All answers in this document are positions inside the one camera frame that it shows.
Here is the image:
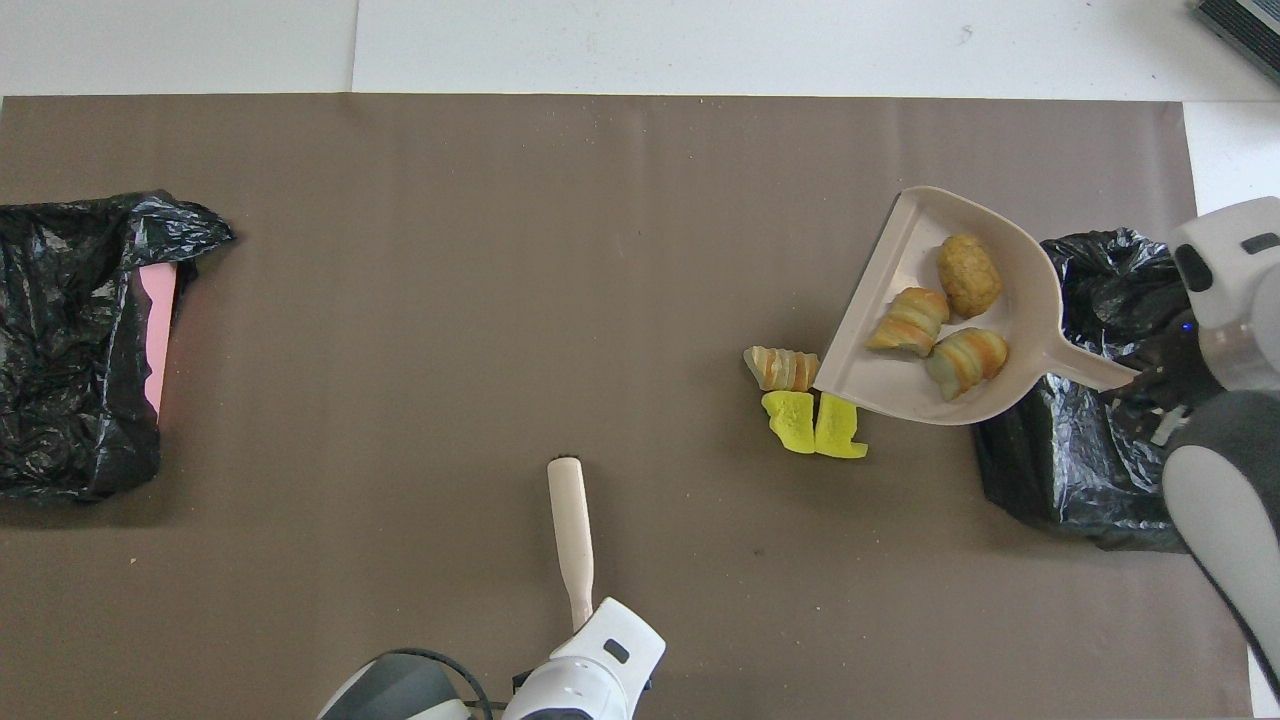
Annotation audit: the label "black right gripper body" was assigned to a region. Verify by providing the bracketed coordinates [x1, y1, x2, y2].
[1150, 318, 1226, 411]

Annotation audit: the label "pale flaky bread toy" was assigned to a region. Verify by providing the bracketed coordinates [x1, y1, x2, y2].
[925, 328, 1010, 403]

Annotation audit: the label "brown bread roll toy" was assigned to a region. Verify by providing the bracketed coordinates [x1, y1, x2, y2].
[936, 233, 1004, 320]

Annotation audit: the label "striped croissant toy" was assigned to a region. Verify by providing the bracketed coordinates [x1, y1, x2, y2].
[743, 346, 821, 393]
[865, 287, 951, 358]

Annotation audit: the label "beige plastic dustpan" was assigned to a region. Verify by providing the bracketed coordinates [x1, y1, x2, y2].
[812, 186, 1141, 427]

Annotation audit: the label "beige hand brush black bristles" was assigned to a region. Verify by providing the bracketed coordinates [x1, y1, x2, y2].
[547, 455, 595, 633]

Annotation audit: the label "bin lined with black bag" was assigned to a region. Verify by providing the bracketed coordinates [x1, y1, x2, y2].
[972, 229, 1216, 554]

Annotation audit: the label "pink plastic bin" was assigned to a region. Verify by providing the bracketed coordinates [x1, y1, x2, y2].
[137, 262, 179, 416]

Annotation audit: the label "loose black trash bag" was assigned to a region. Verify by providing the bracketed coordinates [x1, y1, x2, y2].
[0, 190, 237, 504]

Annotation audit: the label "dark ribbed panel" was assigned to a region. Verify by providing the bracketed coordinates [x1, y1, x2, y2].
[1190, 0, 1280, 86]

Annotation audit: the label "brown paper table mat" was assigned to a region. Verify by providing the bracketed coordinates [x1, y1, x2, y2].
[0, 94, 1256, 720]

